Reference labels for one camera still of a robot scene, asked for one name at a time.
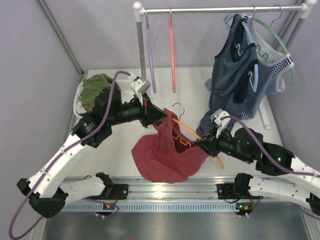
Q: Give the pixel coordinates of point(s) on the left rack upright pole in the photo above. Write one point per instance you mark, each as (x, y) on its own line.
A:
(138, 8)

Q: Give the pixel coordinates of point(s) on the silver clothes rack rod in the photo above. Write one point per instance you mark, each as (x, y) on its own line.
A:
(251, 9)

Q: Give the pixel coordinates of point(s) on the green garment in basket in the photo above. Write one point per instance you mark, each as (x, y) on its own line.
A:
(92, 87)

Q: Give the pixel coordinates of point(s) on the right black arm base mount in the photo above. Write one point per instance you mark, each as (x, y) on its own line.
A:
(226, 192)

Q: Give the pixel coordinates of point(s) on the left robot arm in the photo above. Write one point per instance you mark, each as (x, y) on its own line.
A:
(47, 192)

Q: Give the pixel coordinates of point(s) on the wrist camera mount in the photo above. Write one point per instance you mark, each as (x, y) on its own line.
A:
(220, 120)
(138, 84)

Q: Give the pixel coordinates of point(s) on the white perforated laundry basket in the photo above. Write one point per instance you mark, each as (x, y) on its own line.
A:
(126, 95)

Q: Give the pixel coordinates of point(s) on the right rack upright pole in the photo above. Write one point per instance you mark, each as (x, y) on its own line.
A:
(295, 20)

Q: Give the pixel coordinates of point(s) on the light blue slotted cable duct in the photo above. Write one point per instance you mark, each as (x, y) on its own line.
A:
(158, 207)

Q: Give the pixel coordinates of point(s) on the right rack base foot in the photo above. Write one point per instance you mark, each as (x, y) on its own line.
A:
(264, 117)

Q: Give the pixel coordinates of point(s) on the green hanger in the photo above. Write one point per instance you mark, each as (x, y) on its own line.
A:
(265, 52)

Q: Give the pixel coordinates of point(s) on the orange hanger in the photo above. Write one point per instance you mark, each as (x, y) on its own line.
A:
(187, 130)

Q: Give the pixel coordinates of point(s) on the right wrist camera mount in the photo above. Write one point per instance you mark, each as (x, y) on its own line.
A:
(220, 120)

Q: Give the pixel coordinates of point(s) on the rack upright pole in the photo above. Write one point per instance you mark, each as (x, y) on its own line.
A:
(295, 20)
(138, 8)

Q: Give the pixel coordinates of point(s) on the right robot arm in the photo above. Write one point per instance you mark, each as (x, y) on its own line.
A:
(302, 182)

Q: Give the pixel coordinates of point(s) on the purple hanger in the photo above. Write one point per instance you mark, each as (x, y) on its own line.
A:
(150, 55)

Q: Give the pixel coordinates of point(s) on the red tank top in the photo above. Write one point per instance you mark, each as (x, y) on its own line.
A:
(143, 157)

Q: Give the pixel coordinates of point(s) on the aluminium table edge rail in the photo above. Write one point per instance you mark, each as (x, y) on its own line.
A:
(139, 190)

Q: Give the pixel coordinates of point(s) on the dark blue tank top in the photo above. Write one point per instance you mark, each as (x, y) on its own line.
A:
(230, 76)

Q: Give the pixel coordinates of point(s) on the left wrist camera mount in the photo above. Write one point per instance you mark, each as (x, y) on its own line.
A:
(138, 84)

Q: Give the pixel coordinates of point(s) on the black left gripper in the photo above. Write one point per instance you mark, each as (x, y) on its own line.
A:
(146, 114)

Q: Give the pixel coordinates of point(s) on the grey corner wall frame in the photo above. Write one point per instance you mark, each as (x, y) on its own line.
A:
(60, 35)

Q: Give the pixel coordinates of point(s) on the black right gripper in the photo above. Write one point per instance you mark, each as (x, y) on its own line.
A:
(209, 144)

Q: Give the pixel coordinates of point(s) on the pink hanger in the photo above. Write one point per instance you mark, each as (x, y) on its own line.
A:
(172, 52)

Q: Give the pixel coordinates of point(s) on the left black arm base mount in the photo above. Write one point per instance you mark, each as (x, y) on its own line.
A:
(117, 191)

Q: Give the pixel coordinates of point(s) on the blue white striped tank top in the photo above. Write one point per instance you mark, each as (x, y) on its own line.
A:
(263, 80)

